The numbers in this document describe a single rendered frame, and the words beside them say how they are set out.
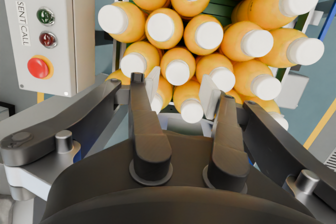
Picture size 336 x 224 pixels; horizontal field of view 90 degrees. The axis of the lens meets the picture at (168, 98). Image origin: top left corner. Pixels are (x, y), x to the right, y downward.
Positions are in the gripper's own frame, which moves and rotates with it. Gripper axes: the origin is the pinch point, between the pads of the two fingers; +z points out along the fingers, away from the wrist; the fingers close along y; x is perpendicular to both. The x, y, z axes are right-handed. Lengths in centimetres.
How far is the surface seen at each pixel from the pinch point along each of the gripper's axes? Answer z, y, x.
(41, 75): 8.8, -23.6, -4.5
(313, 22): 27.8, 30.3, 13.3
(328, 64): 120, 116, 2
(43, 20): 8.8, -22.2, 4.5
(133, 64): 8.4, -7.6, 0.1
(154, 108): 8.4, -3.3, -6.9
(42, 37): 8.8, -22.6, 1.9
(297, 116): 120, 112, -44
